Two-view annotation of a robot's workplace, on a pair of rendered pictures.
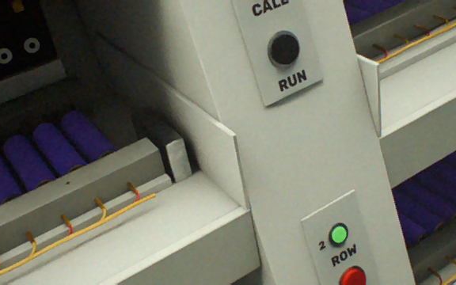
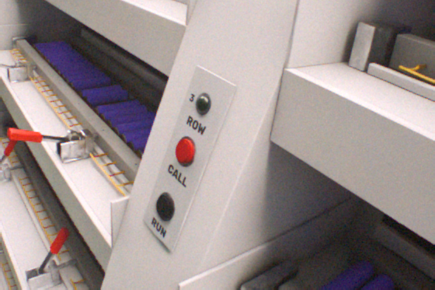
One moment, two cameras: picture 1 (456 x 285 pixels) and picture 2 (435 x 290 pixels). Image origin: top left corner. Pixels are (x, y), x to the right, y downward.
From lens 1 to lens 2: 38 cm
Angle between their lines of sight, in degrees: 64
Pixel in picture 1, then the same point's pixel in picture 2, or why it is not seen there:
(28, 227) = (116, 160)
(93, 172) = not seen: hidden behind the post
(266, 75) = (151, 206)
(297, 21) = (182, 203)
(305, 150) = (142, 267)
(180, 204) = not seen: hidden behind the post
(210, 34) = (151, 153)
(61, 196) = (126, 163)
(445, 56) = not seen: outside the picture
